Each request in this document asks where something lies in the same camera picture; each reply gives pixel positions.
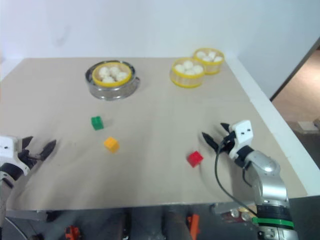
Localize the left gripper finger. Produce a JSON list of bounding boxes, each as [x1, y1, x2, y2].
[[21, 135, 34, 152], [39, 139, 57, 161]]

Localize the yellow cube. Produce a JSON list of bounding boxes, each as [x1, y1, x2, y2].
[[103, 136, 120, 154]]

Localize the beige table cover sheet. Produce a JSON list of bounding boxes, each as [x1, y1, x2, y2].
[[0, 57, 308, 212]]

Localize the yellow steamer basket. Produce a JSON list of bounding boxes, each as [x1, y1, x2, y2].
[[193, 47, 225, 76], [92, 61, 133, 88], [170, 57, 206, 89]]

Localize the red cube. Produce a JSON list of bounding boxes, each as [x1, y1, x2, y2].
[[187, 150, 204, 168]]

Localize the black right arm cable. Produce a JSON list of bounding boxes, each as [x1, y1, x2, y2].
[[215, 139, 259, 216]]

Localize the metal table bracket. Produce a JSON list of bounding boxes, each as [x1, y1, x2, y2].
[[211, 202, 255, 223]]

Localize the green cube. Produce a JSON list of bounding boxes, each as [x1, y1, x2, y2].
[[90, 115, 105, 131]]

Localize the brown cardboard box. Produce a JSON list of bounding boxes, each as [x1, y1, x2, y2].
[[296, 120, 320, 134]]

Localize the orange clamp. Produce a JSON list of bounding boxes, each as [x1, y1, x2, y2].
[[64, 225, 82, 240], [186, 213, 201, 235]]

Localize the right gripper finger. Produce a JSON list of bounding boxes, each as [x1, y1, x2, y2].
[[201, 131, 219, 151], [220, 122, 235, 136]]

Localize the steel pot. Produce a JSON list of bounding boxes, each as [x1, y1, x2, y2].
[[84, 60, 141, 102]]

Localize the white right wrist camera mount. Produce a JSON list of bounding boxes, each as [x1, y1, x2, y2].
[[228, 120, 254, 160]]

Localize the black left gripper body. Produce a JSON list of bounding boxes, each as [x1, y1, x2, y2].
[[17, 149, 41, 169]]

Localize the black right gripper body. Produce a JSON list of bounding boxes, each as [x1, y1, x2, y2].
[[219, 131, 237, 152]]

